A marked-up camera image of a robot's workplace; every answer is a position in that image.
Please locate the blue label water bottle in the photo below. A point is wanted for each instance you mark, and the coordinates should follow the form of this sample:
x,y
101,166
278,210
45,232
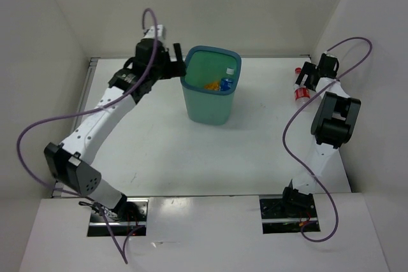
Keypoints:
x,y
227,80

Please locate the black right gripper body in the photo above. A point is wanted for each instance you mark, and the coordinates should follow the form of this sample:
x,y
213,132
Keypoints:
x,y
335,75

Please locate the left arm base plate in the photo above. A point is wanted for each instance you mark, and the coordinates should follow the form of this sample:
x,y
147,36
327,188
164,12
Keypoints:
x,y
133,223

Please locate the green plastic bin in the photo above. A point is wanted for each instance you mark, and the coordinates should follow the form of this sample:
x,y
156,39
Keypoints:
x,y
206,65

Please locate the aluminium table edge rail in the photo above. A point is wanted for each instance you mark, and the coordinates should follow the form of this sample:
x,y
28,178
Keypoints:
x,y
60,190

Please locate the orange juice bottle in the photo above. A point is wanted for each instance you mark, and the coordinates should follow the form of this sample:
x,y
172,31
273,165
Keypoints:
x,y
213,86

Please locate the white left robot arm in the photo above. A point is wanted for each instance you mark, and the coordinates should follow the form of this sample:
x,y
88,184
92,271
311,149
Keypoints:
x,y
70,161

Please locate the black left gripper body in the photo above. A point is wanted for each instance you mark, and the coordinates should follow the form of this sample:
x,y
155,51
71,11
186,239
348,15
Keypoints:
x,y
162,72

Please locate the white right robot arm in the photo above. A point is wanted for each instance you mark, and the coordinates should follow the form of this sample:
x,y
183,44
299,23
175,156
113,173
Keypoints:
x,y
332,125

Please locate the red label clear bottle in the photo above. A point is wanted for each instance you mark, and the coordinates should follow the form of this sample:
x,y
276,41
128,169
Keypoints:
x,y
301,93

